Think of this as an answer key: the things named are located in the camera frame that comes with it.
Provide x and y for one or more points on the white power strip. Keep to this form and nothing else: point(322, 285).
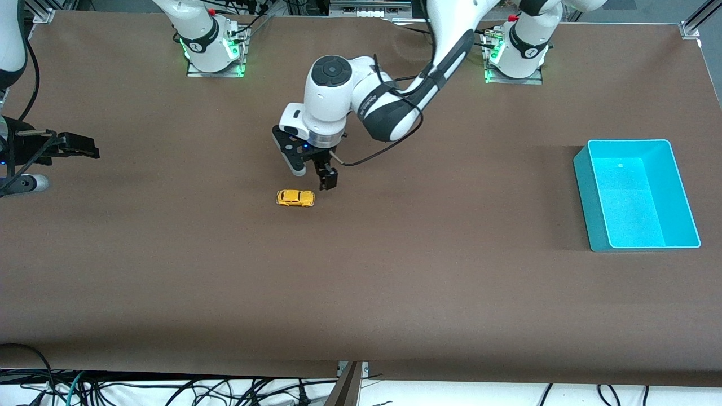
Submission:
point(369, 14)

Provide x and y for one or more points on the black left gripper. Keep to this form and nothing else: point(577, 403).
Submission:
point(322, 157)

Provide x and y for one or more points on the aluminium frame rail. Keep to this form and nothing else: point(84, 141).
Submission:
point(372, 4)

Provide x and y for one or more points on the aluminium corner bracket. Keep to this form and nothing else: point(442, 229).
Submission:
point(44, 15)

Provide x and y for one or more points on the brown table cover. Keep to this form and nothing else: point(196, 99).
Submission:
point(395, 282)

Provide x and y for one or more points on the teal plastic bin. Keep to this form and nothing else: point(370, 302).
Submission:
point(637, 214)

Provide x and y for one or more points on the yellow beetle toy car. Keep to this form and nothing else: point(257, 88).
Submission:
point(294, 198)

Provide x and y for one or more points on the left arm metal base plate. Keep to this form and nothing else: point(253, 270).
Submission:
point(507, 82)

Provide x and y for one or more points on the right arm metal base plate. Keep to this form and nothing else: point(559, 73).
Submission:
point(241, 62)

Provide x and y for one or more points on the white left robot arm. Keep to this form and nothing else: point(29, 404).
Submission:
point(330, 96)

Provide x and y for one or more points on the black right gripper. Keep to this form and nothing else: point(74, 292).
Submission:
point(23, 148)

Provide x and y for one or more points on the aluminium profile post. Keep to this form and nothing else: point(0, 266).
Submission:
point(347, 392)

